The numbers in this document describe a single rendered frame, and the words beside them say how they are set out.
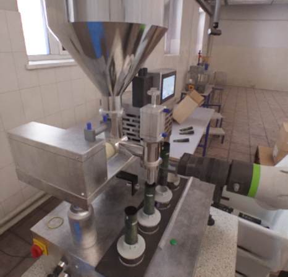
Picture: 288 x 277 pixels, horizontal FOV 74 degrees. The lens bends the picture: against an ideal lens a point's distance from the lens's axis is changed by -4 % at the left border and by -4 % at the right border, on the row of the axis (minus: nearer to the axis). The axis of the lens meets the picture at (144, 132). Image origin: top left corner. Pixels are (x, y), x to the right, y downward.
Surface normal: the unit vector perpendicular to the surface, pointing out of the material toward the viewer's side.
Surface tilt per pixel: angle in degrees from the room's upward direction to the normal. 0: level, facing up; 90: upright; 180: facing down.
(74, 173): 90
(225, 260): 0
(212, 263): 0
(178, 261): 0
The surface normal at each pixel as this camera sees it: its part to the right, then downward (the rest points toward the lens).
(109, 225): 0.02, -0.92
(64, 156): -0.43, 0.35
